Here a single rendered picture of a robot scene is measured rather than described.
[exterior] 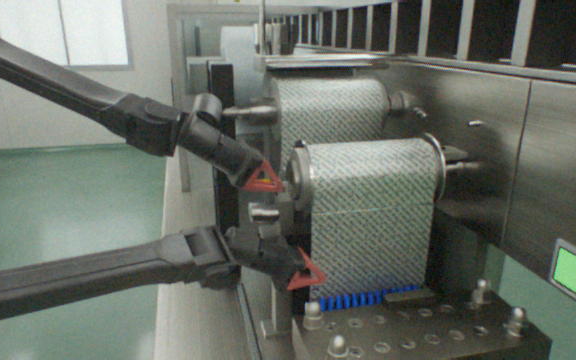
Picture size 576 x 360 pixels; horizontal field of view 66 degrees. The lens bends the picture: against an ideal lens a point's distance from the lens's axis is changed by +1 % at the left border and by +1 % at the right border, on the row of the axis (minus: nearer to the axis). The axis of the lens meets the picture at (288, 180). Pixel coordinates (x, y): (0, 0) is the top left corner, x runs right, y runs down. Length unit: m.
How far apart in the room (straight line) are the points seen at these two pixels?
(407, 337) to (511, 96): 0.43
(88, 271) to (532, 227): 0.66
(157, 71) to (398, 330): 5.71
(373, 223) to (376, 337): 0.20
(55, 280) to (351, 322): 0.48
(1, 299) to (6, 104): 6.09
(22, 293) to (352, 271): 0.53
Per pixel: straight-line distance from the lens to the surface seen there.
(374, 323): 0.82
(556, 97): 0.76
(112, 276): 0.64
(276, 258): 0.77
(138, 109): 0.76
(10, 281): 0.62
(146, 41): 6.26
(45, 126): 6.59
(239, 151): 0.77
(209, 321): 1.04
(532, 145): 0.79
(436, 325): 0.84
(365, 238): 0.83
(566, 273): 0.77
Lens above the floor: 1.51
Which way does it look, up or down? 19 degrees down
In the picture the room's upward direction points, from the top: straight up
